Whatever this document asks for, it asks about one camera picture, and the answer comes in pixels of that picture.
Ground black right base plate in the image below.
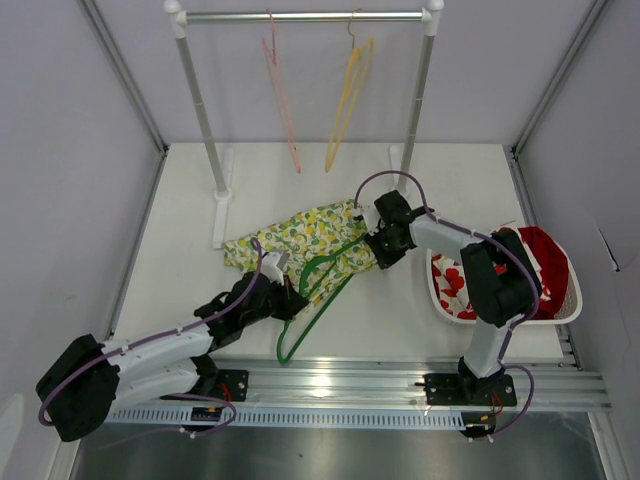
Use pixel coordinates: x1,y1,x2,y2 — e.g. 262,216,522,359
415,372,517,407

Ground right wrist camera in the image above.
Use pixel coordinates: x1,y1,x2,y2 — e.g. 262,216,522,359
352,205,381,236

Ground green hanger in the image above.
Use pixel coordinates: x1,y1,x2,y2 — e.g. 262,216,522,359
275,236,364,365

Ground aluminium mounting rail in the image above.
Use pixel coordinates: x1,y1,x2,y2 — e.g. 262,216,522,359
214,358,612,412

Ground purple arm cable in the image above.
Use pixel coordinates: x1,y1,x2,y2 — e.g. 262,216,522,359
353,170,541,444
37,235,266,451

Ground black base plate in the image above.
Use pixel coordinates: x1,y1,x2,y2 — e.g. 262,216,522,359
415,372,517,407
187,369,250,402

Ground pink hanger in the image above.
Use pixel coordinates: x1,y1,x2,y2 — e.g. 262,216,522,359
262,9,302,174

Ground white laundry basket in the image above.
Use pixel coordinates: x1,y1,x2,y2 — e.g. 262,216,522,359
427,244,584,326

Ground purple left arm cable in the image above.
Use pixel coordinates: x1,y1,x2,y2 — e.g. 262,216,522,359
37,235,266,451

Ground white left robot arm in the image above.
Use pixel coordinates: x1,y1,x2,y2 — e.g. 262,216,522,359
36,272,309,442

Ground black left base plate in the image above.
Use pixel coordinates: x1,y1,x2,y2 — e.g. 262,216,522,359
187,369,250,402

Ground white clothes rack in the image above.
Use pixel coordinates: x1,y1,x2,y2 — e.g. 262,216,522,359
164,1,444,250

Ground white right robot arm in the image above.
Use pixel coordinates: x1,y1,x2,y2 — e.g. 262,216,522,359
355,190,542,404

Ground white slotted cable duct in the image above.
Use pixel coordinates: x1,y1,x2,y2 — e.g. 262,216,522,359
106,404,465,431

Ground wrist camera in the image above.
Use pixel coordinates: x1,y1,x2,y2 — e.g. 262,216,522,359
352,205,381,236
260,250,290,285

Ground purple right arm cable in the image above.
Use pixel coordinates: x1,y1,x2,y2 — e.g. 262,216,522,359
353,170,541,444

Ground lemon print skirt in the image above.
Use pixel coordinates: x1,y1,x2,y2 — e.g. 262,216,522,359
223,200,377,313

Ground red poppy print cloth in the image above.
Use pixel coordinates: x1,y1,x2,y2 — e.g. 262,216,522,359
431,228,551,322

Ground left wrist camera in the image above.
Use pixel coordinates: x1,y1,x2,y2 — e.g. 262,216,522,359
260,250,290,285

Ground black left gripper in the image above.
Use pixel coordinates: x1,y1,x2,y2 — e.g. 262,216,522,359
241,272,306,328

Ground yellow hanger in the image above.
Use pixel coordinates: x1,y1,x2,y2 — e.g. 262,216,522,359
325,8,375,173

